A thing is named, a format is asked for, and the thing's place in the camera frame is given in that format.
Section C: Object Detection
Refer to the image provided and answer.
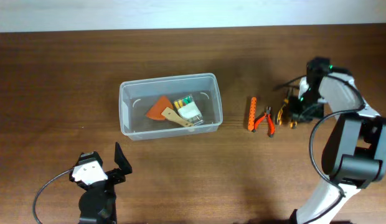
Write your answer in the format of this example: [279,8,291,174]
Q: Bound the orange black long-nose pliers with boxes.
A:
[275,88,298,129]

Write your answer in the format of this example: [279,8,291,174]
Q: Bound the red handled side cutters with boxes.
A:
[252,106,275,138]

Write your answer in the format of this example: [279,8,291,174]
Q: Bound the orange perforated plastic bar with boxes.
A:
[247,97,257,131]

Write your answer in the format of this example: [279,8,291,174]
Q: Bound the clear plastic storage container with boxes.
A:
[119,73,223,141]

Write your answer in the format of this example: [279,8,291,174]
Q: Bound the orange scraper with wooden handle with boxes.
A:
[146,96,193,127]

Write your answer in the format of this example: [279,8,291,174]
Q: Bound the clear box of coloured bits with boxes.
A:
[173,95,204,126]

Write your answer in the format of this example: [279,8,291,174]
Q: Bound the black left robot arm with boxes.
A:
[69,142,133,224]

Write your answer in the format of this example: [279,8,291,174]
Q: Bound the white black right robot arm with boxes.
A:
[289,65,386,223]

